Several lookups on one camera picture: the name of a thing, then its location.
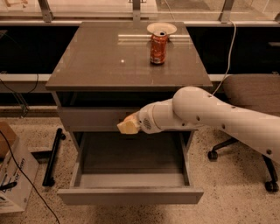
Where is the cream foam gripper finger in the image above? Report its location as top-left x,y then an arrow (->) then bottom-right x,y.
117,119 -> 140,135
124,113 -> 137,122

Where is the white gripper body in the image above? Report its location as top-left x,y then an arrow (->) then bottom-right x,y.
137,104 -> 161,134

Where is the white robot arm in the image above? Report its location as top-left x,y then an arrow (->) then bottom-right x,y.
117,87 -> 280,163

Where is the open grey bottom drawer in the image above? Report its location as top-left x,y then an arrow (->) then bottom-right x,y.
58,131 -> 203,206

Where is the grey drawer cabinet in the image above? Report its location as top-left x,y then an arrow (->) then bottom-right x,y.
45,21 -> 214,150

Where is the closed grey middle drawer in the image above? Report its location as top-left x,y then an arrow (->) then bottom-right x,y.
57,106 -> 205,132

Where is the orange soda can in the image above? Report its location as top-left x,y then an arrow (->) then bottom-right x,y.
150,31 -> 168,65

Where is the white paper plate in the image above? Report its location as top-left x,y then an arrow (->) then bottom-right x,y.
147,23 -> 177,35

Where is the black metal bar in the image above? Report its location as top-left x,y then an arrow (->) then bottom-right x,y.
42,128 -> 66,187

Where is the grey office chair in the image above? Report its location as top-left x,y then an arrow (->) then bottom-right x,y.
207,74 -> 280,193

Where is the white cardboard box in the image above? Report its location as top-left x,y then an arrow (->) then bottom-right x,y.
0,137 -> 39,214

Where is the brown cardboard box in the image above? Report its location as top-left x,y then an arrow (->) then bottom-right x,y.
0,122 -> 17,158

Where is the black floor cable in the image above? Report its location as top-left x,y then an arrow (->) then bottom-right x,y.
0,129 -> 61,224

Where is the white hanging cable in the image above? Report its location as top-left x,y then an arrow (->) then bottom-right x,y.
211,19 -> 237,97

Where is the black wall cable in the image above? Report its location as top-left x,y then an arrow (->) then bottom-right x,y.
0,73 -> 40,95

